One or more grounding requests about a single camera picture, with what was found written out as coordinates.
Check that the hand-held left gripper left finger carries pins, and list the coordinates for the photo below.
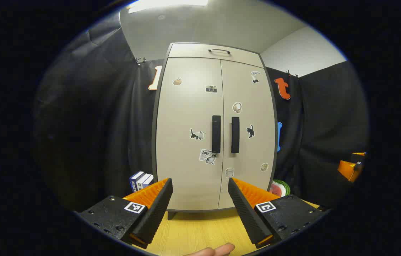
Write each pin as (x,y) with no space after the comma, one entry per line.
(157,209)

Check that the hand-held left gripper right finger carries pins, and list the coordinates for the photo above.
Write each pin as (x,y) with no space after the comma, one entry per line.
(246,213)

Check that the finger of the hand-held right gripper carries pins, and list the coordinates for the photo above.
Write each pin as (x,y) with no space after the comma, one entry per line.
(347,170)

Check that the grey cabinet door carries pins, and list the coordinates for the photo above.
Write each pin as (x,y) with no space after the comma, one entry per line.
(182,113)
(253,106)

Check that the grey double-door shoe cabinet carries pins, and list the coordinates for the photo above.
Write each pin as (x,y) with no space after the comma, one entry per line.
(186,51)

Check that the light blue book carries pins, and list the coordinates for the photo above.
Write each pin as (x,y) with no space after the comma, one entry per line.
(148,180)

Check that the white book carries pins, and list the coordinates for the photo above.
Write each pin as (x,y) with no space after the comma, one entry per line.
(142,180)

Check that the dark blue book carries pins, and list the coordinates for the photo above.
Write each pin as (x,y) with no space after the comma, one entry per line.
(135,183)

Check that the watermelon slice toy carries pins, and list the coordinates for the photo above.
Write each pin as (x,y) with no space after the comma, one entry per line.
(282,186)

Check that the black cloth clip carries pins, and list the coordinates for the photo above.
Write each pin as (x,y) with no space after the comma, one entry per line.
(290,73)
(140,61)

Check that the black backdrop cloth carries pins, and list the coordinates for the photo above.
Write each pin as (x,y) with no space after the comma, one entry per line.
(90,117)

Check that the ceiling light panel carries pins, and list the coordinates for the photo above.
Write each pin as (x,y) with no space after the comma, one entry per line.
(168,3)

